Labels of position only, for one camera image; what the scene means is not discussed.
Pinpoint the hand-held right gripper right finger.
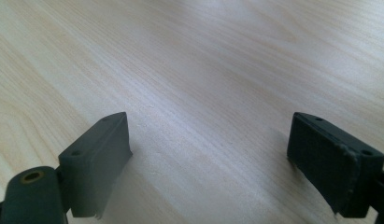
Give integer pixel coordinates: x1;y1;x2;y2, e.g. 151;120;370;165
286;111;384;219

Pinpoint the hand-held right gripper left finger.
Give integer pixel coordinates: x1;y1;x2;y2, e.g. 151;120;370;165
57;111;134;220

